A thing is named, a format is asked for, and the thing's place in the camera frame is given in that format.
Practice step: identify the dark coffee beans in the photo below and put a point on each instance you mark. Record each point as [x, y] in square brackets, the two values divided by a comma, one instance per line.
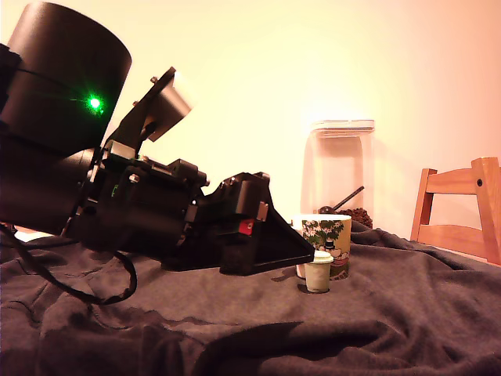
[358, 216]

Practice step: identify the clear plastic storage jar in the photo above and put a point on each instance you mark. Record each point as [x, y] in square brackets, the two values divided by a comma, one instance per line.
[338, 164]

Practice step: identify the pale green coffee capsule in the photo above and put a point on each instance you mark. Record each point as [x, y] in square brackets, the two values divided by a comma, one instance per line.
[318, 274]

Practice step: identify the printed coffee mug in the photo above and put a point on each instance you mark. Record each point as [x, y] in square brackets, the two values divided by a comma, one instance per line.
[336, 235]

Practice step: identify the wooden chair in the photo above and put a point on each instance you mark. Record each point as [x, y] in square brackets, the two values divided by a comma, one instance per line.
[454, 182]

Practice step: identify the black scoop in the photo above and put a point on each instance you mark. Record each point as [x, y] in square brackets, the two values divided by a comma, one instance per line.
[326, 210]

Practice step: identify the dark blanket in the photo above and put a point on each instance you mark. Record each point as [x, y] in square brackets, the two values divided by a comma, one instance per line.
[235, 321]

